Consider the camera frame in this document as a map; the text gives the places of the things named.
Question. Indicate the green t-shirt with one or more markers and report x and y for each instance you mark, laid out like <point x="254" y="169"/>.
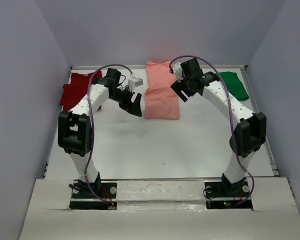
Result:
<point x="234" y="85"/>

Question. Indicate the red folded t-shirt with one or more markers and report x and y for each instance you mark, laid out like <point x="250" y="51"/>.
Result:
<point x="74" y="91"/>

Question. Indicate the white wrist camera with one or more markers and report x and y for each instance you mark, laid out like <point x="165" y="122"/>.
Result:
<point x="134" y="82"/>
<point x="177" y="71"/>

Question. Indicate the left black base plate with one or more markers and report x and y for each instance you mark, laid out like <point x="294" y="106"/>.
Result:
<point x="83" y="199"/>

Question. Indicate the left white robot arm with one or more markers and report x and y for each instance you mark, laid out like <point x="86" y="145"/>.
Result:
<point x="76" y="128"/>

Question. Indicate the white cardboard front cover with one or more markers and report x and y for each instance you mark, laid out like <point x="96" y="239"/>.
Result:
<point x="162" y="210"/>

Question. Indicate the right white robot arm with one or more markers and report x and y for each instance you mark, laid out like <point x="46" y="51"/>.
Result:
<point x="248" y="129"/>

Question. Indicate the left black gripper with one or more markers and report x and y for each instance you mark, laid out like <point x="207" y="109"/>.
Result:
<point x="134" y="108"/>

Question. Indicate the pink t-shirt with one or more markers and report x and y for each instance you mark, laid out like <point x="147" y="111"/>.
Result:
<point x="161" y="102"/>

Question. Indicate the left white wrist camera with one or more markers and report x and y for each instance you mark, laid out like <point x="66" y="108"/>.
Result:
<point x="134" y="82"/>

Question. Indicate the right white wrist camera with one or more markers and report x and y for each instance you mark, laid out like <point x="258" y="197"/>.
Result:
<point x="177" y="71"/>

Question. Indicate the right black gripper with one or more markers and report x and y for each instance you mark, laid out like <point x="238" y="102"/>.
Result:
<point x="179" y="87"/>

